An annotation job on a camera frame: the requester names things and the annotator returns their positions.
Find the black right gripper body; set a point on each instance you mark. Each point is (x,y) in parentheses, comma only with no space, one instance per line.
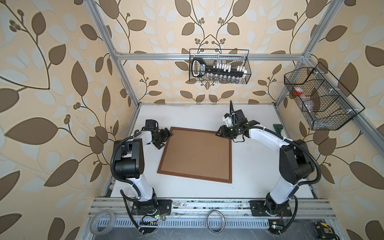
(230,132)

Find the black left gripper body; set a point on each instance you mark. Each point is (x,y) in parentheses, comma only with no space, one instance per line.
(161,137)

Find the brown cardboard backing board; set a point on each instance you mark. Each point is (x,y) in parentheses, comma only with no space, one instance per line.
(197,154)

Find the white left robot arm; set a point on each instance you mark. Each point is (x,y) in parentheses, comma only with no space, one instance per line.
(128,165)

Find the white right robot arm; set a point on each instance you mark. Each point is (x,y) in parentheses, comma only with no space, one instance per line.
(297,166)

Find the black socket set holder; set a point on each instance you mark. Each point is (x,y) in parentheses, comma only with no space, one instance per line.
(214,68)

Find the red capped clear container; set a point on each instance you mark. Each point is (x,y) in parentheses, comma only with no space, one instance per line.
(298,91)

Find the clear tape roll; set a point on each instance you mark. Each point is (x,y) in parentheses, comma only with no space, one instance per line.
(95,222)

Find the yellow black tape measure right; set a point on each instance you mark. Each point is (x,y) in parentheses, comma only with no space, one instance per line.
(324,231)

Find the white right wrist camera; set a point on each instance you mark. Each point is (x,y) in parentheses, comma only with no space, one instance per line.
(228,120)

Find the black wire basket back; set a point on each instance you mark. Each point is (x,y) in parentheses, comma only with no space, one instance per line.
(223,54)

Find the black wire basket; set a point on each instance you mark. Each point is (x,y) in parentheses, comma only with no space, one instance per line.
(327,103)
(223,54)

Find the black wire basket right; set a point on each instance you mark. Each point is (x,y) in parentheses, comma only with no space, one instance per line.
(327,103)

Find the aluminium cage frame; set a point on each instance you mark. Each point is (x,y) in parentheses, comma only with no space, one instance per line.
(346,36)

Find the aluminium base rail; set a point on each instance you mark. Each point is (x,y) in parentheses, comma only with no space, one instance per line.
(212,213)

